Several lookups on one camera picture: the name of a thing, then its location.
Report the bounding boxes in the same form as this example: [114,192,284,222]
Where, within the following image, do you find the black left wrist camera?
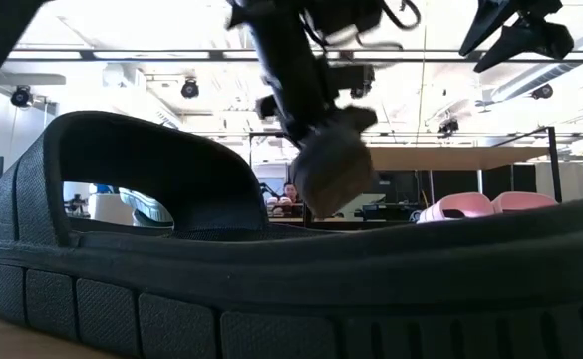
[326,63,377,100]

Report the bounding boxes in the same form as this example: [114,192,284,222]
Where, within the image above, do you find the black rubber slide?
[0,110,583,359]

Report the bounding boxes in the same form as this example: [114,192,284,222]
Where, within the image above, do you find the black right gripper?
[458,0,574,74]

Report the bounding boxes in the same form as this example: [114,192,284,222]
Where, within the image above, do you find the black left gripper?
[228,0,387,145]

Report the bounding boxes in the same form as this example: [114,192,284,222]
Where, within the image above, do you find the person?
[279,182,303,218]

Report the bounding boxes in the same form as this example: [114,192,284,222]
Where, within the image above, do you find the pink rubber slide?
[489,191,559,213]
[417,191,495,224]

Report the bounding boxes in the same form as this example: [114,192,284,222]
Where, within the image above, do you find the wooden shelf with black frame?
[248,126,565,231]

